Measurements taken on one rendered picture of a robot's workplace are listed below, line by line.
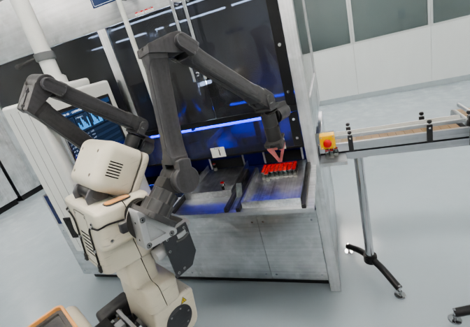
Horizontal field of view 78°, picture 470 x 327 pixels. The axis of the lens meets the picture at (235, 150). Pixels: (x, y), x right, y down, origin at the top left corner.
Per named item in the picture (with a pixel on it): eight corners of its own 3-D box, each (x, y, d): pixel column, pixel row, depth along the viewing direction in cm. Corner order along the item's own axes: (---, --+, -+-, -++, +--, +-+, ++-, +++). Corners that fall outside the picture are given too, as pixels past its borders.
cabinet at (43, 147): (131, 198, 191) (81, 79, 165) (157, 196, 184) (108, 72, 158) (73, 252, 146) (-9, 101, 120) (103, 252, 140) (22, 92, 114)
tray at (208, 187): (209, 170, 181) (208, 165, 180) (249, 165, 172) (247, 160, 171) (186, 200, 151) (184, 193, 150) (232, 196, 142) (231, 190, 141)
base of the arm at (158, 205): (129, 207, 81) (151, 217, 73) (143, 182, 84) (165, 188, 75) (152, 218, 87) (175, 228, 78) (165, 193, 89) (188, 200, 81)
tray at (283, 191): (258, 172, 159) (257, 167, 158) (306, 168, 150) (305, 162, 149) (242, 208, 130) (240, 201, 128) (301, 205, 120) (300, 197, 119)
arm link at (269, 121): (256, 114, 108) (268, 113, 104) (268, 107, 112) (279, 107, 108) (261, 131, 111) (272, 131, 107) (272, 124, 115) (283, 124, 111)
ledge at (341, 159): (321, 156, 164) (320, 153, 163) (345, 153, 159) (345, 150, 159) (321, 167, 151) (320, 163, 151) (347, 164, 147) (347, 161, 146)
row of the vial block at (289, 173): (262, 178, 152) (261, 170, 150) (297, 175, 145) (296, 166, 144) (261, 180, 150) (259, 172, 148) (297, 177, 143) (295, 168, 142)
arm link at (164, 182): (150, 191, 83) (159, 193, 79) (166, 158, 86) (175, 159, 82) (175, 202, 88) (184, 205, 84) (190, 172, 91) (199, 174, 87)
